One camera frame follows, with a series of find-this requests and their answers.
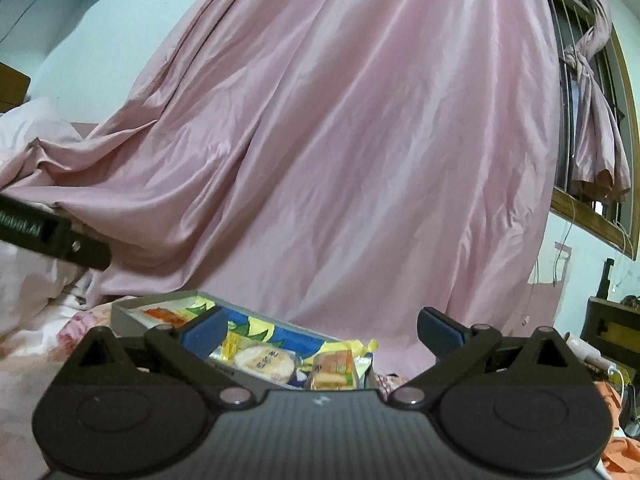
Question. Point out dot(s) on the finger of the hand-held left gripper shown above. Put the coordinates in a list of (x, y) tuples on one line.
[(90, 254)]

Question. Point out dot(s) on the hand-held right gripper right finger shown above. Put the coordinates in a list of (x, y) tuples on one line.
[(440, 332)]

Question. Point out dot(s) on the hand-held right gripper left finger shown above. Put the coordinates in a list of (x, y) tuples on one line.
[(206, 332)]

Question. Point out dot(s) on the red snack packet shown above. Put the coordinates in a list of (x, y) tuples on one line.
[(165, 316)]

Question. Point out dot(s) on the round rice cracker packet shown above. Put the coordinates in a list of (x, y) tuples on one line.
[(265, 362)]

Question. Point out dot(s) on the grey tray box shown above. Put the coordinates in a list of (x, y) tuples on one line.
[(125, 317)]

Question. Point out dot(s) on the sandwich bread packet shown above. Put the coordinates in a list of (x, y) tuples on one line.
[(335, 370)]

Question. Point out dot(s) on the white duvet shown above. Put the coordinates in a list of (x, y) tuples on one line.
[(30, 280)]

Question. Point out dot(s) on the assorted snack packets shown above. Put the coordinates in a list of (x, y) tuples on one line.
[(265, 327)]

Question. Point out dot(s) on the wooden headboard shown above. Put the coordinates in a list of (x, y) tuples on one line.
[(12, 87)]

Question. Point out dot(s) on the dark wooden furniture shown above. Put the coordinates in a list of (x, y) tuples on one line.
[(615, 320)]

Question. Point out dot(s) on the orange cloth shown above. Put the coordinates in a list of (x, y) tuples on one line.
[(620, 425)]

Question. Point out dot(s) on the large pink curtain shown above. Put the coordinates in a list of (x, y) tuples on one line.
[(325, 135)]

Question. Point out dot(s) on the tied pink curtain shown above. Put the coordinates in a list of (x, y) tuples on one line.
[(597, 125)]

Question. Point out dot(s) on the wooden window frame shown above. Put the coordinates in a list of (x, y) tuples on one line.
[(590, 215)]

